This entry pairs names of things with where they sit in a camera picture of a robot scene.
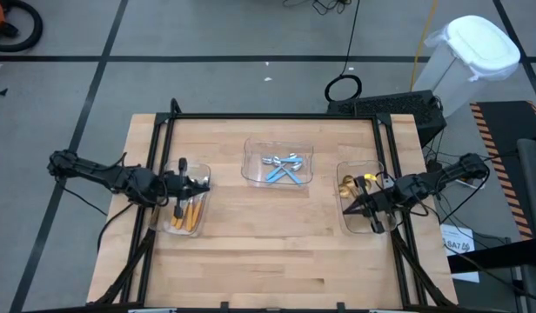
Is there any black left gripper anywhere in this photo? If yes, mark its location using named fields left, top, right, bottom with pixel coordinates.
left=161, top=157, right=211, bottom=220

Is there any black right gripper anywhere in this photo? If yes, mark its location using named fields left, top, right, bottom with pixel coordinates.
left=342, top=175, right=399, bottom=236

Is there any clear plastic bin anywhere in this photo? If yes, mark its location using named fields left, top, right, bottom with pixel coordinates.
left=336, top=159, right=398, bottom=235
left=148, top=159, right=211, bottom=236
left=240, top=137, right=315, bottom=189

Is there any white paper label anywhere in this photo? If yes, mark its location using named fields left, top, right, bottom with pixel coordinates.
left=440, top=223, right=481, bottom=284

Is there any black computer tower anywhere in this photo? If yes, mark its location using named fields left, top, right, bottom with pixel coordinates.
left=326, top=89, right=448, bottom=150

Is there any black metal beam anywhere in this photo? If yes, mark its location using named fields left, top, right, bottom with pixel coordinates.
left=446, top=250, right=536, bottom=276

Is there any hazard striped black mat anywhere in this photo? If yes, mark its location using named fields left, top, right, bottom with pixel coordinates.
left=469, top=100, right=536, bottom=241

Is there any white lidded trash can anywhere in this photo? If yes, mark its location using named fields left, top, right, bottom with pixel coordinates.
left=412, top=15, right=522, bottom=118

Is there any black hanging cable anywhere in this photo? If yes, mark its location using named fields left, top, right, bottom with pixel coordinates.
left=323, top=0, right=364, bottom=103

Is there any yellow hanging cable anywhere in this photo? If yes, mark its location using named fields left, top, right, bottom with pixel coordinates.
left=409, top=0, right=439, bottom=92

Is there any tangled black cable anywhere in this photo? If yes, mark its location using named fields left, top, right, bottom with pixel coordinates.
left=281, top=0, right=352, bottom=17

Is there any black vacuum hose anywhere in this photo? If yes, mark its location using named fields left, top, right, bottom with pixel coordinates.
left=0, top=0, right=44, bottom=54

